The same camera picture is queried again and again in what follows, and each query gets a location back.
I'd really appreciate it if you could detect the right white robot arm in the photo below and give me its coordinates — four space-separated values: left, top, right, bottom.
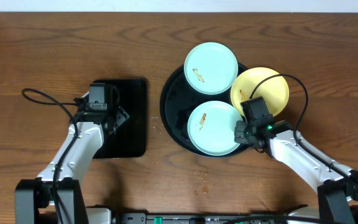
234 120 358 223

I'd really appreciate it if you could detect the right black cable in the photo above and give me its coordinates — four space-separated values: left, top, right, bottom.
249 73 358 212

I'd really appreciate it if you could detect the yellow plate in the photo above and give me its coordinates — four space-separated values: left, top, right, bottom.
230 67 290 116

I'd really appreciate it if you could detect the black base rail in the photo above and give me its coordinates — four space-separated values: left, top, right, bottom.
116 212 291 224

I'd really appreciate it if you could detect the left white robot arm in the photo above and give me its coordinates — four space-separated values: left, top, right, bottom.
15 106 130 223

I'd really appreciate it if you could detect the light blue plate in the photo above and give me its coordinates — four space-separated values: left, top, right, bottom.
187 101 242 156
184 42 239 95

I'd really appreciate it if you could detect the black rectangular tray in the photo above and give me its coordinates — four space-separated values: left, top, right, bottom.
94 78 148 159

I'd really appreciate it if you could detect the black round tray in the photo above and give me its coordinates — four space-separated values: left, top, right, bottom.
160 66 231 157

